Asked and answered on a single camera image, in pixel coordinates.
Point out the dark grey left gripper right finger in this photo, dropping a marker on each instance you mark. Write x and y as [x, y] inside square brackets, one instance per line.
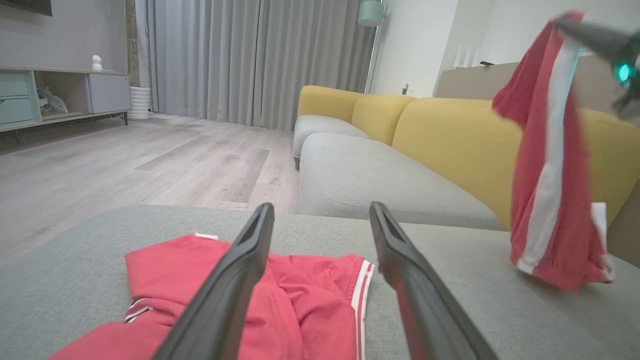
[430, 320]

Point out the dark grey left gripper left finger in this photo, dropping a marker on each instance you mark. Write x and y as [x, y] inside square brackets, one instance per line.
[220, 310]

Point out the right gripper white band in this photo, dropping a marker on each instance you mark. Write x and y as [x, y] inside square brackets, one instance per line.
[632, 75]

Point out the red basketball jersey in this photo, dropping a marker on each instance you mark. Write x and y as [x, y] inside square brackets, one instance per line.
[310, 300]

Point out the red shorts with white stripes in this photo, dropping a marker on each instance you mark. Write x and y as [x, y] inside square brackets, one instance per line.
[575, 225]

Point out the beige partition counter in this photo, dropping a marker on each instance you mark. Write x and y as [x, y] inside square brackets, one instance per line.
[465, 80]

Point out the large grey sofa seat cushion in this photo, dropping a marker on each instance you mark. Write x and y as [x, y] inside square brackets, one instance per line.
[370, 180]

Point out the wide yellow sofa back cushion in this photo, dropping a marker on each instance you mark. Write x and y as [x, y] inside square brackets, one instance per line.
[450, 145]

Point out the small grey sofa seat cushion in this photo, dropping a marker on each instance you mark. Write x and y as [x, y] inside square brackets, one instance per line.
[315, 130]

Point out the narrow yellow sofa back cushion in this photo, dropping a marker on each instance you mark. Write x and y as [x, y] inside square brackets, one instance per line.
[380, 117]
[325, 102]

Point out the white ribbed cylinder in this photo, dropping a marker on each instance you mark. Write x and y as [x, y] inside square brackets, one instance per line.
[140, 102]

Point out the mint green floor lamp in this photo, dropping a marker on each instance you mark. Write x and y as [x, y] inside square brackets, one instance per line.
[370, 12]

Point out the low grey mint TV cabinet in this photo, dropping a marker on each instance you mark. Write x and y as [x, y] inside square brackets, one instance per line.
[107, 92]

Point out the grey pleated curtain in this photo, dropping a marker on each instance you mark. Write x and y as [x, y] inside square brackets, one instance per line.
[225, 60]

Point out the grey stuffed toy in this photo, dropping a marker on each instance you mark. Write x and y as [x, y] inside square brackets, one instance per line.
[52, 102]

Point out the small white figurine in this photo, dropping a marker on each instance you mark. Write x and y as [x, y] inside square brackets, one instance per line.
[96, 62]

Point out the wooden pillar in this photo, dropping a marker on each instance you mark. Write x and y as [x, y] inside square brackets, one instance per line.
[131, 40]

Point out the dark wall television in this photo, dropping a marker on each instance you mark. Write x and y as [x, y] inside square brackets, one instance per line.
[25, 5]

